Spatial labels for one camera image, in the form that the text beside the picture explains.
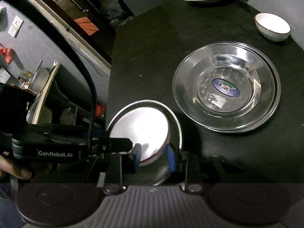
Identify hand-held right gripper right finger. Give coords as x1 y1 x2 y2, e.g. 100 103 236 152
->
167 144 235 193

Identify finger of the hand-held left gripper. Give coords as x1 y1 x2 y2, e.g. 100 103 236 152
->
91 130 109 138
96 136 134 153

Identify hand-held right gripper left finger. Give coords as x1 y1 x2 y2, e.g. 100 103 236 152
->
96 144 142 194

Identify small steel bowl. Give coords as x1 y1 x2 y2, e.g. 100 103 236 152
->
106 99 183 186

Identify white ceramic bowl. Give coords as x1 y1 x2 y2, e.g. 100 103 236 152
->
109 107 170 167
254 12 291 42

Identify steel plate with sticker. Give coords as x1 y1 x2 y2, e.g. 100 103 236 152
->
173 41 273 131

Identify large steel basin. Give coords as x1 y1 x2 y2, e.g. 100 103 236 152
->
176 43 279 134

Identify shallow steel dish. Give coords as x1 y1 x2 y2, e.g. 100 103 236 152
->
174 42 276 133

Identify person's left hand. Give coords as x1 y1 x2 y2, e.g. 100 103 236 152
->
0 152 33 181

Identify red object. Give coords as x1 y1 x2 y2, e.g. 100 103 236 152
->
96 104 106 118

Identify steel pot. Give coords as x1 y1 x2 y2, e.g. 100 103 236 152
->
30 66 50 93

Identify group of small bottles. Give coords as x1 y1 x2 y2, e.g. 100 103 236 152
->
17 71 32 88

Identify person's blue trousers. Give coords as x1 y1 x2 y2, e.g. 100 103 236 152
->
0 188 23 228

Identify orange board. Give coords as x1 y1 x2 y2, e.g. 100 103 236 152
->
74 17 100 36

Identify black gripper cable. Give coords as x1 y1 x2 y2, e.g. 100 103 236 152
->
0 0 98 148

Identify white wall calendar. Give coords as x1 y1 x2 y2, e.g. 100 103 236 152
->
0 67 10 83

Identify white wall switch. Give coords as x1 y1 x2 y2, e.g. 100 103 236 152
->
8 15 24 38

